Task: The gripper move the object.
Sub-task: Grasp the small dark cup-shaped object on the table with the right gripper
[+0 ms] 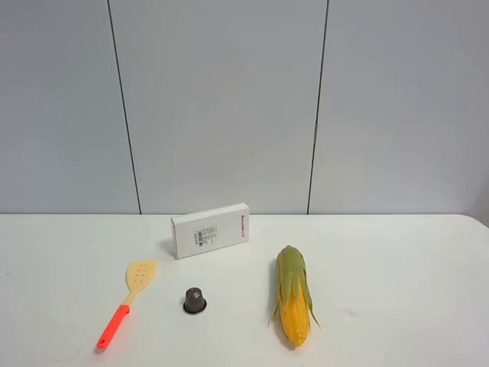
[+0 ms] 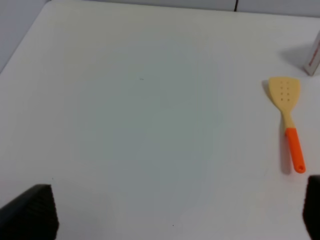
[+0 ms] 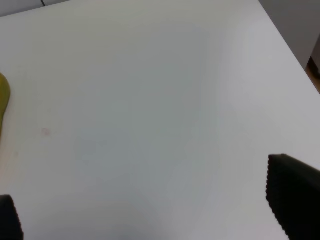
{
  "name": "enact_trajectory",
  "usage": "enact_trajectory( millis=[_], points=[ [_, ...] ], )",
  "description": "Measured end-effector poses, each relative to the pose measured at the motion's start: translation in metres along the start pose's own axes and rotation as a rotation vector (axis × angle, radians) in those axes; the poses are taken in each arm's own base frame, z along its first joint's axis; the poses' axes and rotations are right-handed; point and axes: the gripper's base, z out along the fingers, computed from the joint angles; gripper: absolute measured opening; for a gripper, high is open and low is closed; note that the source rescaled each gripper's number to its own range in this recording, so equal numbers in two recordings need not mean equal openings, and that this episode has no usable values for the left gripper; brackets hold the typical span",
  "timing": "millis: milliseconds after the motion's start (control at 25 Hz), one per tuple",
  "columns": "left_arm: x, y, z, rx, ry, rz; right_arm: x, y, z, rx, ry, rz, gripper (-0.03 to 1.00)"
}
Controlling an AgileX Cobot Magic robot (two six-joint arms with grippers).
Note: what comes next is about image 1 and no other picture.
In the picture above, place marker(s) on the yellow spatula with orange handle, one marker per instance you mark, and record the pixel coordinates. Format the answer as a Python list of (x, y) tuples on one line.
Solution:
[(138, 275)]

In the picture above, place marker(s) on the white cardboard box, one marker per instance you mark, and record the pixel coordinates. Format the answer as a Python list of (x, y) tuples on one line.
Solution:
[(210, 230)]

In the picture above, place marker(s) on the corn cob with green husk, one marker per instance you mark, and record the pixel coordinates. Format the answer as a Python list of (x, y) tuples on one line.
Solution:
[(293, 299)]

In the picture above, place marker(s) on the dark grey coffee capsule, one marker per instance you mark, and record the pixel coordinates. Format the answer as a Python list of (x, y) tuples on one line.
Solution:
[(194, 302)]

